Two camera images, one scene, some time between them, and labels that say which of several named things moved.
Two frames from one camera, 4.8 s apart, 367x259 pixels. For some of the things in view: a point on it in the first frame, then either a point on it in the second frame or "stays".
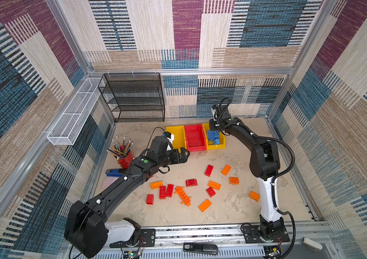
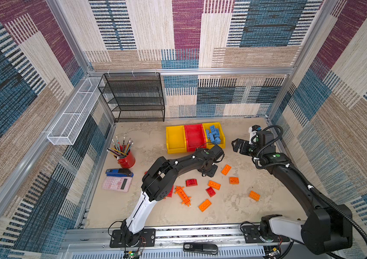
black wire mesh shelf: (134, 97) stays
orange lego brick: (204, 205) stays
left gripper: (184, 158) to (211, 176)
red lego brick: (169, 190) stays
